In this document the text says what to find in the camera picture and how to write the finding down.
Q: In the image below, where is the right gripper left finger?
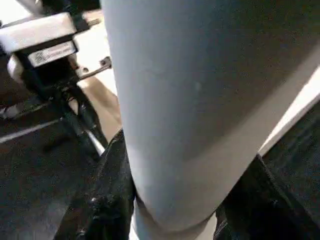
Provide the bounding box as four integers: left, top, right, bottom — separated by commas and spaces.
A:
52, 129, 137, 240

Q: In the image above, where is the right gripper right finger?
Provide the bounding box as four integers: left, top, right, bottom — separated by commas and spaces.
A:
214, 154, 320, 240

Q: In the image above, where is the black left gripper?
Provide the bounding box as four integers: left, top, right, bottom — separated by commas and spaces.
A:
9, 49, 109, 159

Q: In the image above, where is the white plastic table leg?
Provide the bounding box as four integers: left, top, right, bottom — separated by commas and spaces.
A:
99, 0, 320, 240

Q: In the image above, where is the white plastic table top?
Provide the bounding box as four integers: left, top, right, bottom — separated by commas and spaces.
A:
72, 10, 320, 157

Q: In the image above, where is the black work mat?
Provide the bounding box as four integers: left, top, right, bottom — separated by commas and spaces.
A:
0, 75, 320, 240

